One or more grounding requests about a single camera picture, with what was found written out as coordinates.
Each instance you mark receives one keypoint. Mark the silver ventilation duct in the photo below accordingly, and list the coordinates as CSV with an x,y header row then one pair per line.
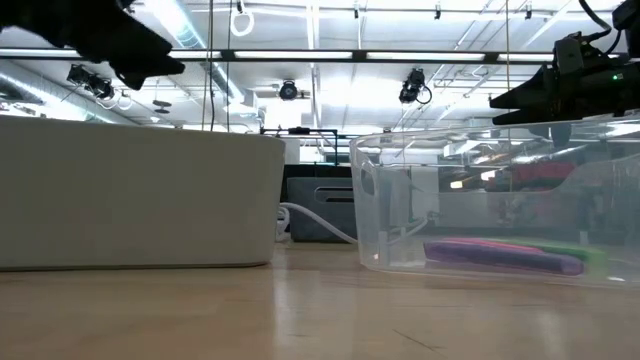
x,y
180,30

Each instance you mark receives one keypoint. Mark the white plastic bin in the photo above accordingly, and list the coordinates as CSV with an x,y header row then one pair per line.
x,y
140,195

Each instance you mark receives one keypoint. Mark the dark grey plastic bin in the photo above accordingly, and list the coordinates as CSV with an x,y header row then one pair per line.
x,y
320,220

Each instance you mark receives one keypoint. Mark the pink Sharpie highlighter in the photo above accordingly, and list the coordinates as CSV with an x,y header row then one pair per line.
x,y
500,243

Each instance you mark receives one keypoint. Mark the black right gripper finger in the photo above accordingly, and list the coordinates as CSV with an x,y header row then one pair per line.
x,y
535,95
535,117

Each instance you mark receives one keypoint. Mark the black ceiling camera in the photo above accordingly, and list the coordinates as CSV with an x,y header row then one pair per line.
x,y
412,82
95,84
288,91

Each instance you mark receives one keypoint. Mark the black background rig frame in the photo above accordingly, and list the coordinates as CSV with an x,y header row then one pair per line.
x,y
300,131

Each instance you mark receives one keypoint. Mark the black aluminium rig frame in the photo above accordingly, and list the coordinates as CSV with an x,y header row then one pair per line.
x,y
300,55

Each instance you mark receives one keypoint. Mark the red tool cabinet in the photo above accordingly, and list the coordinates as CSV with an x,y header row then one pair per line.
x,y
542,172

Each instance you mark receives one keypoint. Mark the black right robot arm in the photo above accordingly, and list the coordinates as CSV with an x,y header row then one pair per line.
x,y
625,90

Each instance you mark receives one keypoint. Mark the clear plastic bin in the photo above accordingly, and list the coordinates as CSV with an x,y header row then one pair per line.
x,y
380,225

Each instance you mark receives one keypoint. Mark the green highlighter marker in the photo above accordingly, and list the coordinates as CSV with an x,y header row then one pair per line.
x,y
592,257

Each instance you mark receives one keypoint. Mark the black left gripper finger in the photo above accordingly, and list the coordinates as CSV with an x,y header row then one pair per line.
x,y
130,40
145,67

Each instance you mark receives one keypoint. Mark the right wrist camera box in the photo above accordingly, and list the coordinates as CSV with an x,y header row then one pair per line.
x,y
567,52

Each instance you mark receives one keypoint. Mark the purple marker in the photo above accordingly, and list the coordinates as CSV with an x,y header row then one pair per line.
x,y
500,257

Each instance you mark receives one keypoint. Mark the black partition board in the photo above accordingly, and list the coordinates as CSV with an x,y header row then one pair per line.
x,y
315,170

